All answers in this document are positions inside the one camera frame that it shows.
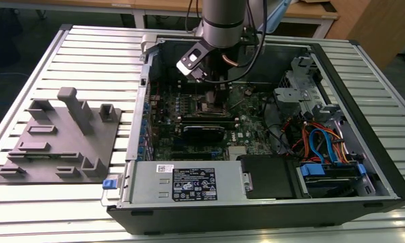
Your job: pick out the grey parts rack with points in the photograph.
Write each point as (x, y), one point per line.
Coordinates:
(70, 141)

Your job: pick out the black graphics card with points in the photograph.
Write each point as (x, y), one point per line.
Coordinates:
(202, 136)

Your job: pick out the black open PC case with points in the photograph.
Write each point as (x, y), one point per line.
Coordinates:
(222, 220)

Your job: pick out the blue case latch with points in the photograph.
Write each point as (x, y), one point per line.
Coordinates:
(108, 184)

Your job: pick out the hard disk in blue carrier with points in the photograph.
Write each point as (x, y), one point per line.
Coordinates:
(312, 169)

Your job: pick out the silver CPU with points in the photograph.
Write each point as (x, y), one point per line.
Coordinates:
(212, 98)

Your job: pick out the black drive bay cover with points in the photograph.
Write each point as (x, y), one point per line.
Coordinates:
(269, 177)

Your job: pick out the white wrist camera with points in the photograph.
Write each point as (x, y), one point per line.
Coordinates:
(192, 59)

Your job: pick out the metal disk bay cage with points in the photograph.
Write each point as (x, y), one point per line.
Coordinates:
(304, 83)

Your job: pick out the black RAM slot row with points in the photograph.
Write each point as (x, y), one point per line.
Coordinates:
(205, 119)
(189, 88)

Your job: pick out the black expansion slot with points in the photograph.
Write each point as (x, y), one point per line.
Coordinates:
(196, 155)

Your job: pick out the silver chipset heatsink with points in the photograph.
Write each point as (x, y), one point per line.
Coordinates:
(237, 150)

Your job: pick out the CPU socket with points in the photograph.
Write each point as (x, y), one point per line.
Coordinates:
(200, 107)

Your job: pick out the wooden desk white frame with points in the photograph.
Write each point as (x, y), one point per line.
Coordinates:
(310, 12)
(70, 3)

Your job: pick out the wooden cabinet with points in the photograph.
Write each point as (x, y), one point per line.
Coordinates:
(374, 25)

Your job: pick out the silver power supply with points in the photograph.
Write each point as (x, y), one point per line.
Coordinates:
(148, 182)

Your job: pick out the green motherboard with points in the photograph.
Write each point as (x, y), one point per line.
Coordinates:
(253, 126)

